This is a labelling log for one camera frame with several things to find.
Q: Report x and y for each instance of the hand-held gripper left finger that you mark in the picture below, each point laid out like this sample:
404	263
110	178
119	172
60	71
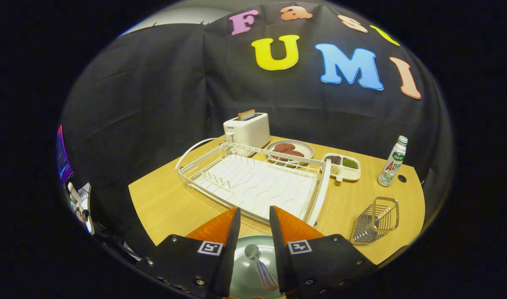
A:
228	257

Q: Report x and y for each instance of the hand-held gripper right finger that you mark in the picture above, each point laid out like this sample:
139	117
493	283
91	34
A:
278	249

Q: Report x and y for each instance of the pale green plate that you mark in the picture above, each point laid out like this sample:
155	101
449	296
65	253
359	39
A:
245	274

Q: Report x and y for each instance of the beige round plate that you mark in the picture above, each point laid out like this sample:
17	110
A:
305	147

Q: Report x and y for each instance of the white drain tray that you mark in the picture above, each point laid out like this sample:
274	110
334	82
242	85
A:
257	187

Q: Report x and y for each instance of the brown meat piece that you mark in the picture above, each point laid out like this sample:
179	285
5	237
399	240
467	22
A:
292	155
283	147

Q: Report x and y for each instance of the pile of yellow soybeans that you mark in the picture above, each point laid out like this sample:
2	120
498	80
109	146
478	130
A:
335	170

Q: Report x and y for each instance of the pile of dark beans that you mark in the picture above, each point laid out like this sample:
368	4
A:
333	160

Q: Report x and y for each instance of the white divided tray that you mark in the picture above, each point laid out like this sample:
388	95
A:
353	174

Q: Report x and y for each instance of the pile of green beans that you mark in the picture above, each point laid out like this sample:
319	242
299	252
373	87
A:
350	163

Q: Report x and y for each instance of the white toaster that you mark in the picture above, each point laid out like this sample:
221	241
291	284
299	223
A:
249	131

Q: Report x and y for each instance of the brown toast slice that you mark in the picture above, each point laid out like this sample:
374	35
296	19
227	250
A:
246	115

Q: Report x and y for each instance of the white drink bottle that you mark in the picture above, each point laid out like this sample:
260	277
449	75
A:
391	166

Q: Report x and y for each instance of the white device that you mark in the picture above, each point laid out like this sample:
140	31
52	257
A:
87	207

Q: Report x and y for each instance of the black backdrop cloth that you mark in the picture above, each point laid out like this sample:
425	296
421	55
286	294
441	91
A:
153	104

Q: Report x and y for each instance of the glowing monitor screen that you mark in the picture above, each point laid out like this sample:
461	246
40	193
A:
63	162

